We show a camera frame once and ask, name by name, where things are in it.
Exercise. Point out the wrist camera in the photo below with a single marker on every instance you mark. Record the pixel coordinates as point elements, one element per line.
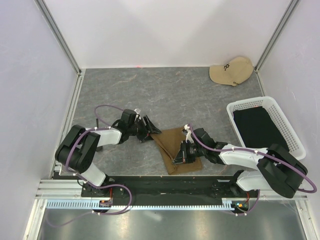
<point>130,117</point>
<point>198,135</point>

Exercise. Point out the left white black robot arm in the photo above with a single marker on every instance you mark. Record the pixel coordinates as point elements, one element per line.
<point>78,148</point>

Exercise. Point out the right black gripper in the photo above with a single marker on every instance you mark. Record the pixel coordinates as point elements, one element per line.
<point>182,156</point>

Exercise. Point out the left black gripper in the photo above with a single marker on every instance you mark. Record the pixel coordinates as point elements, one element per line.
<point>145,135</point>

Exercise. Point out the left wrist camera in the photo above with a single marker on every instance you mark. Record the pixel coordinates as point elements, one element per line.
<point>130,117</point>

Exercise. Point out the brown cloth napkin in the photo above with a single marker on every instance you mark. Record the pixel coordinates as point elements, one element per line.
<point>168,143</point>

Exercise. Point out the black cloth in basket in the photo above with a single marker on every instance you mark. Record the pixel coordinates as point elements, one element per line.
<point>257,129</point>

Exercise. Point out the right aluminium frame post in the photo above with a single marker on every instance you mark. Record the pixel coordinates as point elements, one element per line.
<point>293,4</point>

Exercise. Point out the white plastic basket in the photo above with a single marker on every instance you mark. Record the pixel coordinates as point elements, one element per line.
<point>276,114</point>

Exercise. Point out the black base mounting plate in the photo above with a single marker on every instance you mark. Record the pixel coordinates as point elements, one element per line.
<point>216,186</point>

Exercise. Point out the front aluminium rail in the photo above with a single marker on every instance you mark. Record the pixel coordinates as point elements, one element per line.
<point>70,189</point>

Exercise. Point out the beige baseball cap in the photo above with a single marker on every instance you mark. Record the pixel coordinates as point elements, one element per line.
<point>233,73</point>

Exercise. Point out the black spoon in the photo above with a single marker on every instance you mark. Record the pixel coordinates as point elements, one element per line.
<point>99,148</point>

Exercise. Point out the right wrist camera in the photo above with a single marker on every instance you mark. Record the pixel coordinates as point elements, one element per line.
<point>198,135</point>

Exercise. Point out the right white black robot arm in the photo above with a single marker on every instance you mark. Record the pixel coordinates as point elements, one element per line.
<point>272,167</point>

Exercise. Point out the left aluminium frame post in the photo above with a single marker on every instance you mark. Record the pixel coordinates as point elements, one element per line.
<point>46,13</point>

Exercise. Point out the light blue cable duct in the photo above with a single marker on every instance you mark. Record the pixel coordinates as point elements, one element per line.
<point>90,204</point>

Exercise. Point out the aluminium frame post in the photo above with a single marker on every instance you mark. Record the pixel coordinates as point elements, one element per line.
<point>46,13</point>
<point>293,4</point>

